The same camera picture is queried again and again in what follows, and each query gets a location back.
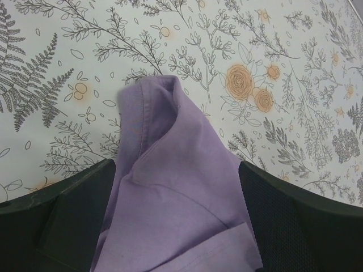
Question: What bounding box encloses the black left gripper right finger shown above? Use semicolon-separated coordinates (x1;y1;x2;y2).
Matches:
239;161;362;271

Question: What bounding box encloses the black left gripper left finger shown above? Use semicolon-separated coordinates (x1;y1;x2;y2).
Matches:
1;159;116;271

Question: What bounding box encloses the purple t shirt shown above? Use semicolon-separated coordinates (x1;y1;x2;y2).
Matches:
91;75;263;271

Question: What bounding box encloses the floral patterned table mat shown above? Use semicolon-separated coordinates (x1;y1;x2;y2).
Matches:
1;1;362;206

